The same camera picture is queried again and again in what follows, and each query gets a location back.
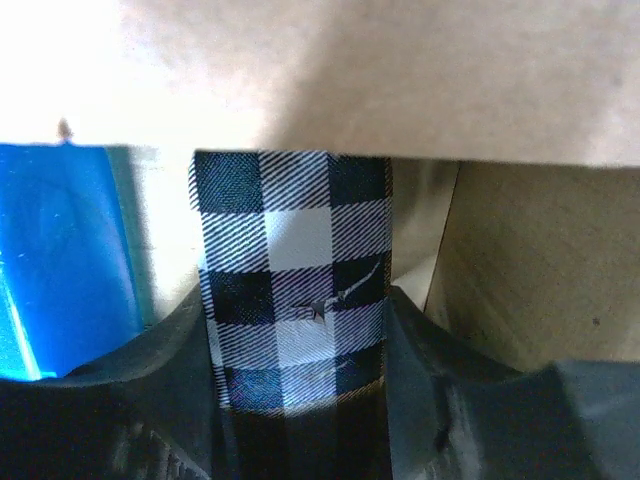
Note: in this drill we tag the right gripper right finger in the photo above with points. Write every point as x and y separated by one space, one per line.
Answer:
454 413

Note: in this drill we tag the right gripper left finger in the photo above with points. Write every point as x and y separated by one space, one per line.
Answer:
147 410

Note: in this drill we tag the blue translucent plastic case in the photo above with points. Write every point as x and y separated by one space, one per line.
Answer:
67 286

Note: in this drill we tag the black white checkered roll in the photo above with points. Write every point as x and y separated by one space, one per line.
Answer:
294 274

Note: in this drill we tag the brown cardboard express box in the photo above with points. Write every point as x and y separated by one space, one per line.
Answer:
513 127

